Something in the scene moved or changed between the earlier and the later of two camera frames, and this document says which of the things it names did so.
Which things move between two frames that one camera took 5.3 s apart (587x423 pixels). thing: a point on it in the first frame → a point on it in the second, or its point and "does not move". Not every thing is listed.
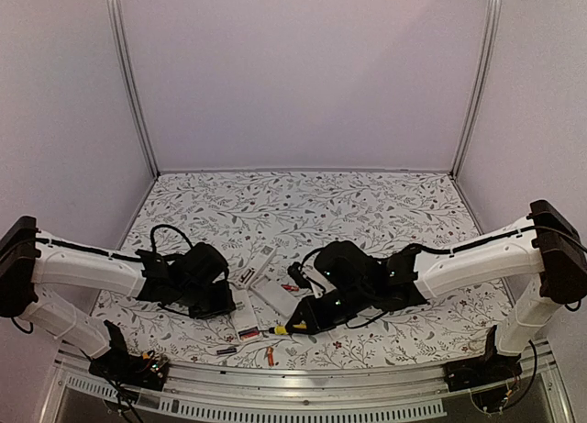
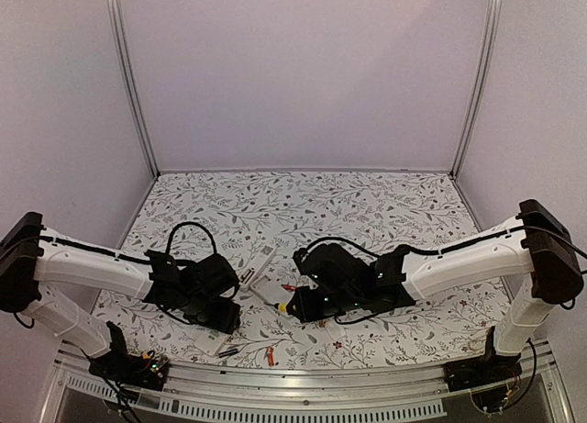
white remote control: x=277 y=296 does not move
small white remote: x=247 y=325 → x=211 y=341
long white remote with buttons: x=255 y=266 does not move
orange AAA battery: x=271 y=358 does not move
